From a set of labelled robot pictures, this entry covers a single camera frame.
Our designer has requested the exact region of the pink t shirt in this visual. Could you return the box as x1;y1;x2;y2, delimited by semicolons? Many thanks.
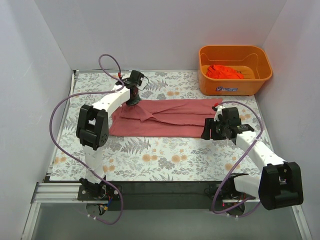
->
109;98;223;138

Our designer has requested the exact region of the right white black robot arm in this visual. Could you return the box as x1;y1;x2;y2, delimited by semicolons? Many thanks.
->
201;104;304;210

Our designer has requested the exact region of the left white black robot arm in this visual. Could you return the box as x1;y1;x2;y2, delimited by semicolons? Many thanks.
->
76;70;145;200

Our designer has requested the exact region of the floral patterned table mat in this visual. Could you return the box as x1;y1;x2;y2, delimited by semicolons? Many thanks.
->
49;71;260;181

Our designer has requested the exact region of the orange t shirt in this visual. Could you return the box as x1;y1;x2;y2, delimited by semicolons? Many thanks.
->
206;64;244;80

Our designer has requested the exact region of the orange plastic basket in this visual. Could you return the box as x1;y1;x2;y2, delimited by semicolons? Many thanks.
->
198;45;273;96

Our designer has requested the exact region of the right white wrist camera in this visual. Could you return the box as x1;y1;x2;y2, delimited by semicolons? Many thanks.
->
212;104;225;119

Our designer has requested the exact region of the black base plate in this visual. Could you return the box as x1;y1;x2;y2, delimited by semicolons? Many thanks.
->
77;180;257;216

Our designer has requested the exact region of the aluminium rail frame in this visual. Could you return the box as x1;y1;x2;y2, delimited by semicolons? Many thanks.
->
22;181;312;240

